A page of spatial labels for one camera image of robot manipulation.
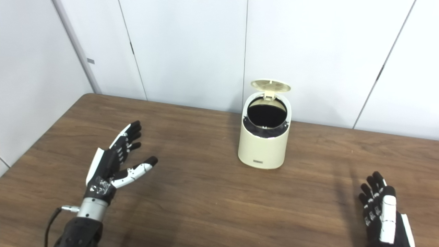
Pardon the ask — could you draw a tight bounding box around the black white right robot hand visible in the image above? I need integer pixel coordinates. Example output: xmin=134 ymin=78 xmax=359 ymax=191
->
xmin=358 ymin=171 xmax=415 ymax=247

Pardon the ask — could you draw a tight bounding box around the grey wall corner post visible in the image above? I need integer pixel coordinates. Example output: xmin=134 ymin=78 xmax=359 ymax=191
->
xmin=51 ymin=0 xmax=102 ymax=95

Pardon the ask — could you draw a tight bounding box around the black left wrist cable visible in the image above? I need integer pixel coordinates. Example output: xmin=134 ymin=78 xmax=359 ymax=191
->
xmin=44 ymin=205 xmax=80 ymax=247

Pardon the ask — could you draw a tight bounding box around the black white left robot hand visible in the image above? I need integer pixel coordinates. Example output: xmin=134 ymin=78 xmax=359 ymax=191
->
xmin=85 ymin=120 xmax=158 ymax=206

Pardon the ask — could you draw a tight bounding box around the cream-colored lidded bin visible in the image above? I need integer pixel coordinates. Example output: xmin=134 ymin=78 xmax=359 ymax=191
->
xmin=238 ymin=80 xmax=292 ymax=169

